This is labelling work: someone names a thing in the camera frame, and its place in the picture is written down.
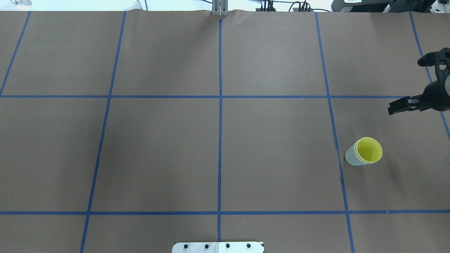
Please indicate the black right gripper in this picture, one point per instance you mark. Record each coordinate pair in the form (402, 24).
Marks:
(436, 95)

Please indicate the yellow plastic cup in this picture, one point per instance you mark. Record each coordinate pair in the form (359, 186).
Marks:
(368, 150)

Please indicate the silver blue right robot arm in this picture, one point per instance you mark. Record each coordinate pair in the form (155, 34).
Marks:
(435, 96)

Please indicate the green plastic cup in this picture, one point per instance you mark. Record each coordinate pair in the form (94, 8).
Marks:
(353, 158)

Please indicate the clear tape roll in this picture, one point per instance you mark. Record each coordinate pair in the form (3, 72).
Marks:
(22, 4)

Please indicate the aluminium frame post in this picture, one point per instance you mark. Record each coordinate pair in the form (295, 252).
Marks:
(220, 8)

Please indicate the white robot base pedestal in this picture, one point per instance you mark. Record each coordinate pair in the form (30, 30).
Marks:
(219, 247)

